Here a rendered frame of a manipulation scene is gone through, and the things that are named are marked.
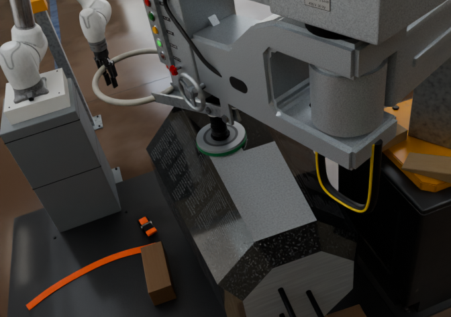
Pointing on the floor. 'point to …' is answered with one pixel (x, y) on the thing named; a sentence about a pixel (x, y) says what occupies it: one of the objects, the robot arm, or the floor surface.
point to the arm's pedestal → (64, 164)
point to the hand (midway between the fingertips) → (111, 80)
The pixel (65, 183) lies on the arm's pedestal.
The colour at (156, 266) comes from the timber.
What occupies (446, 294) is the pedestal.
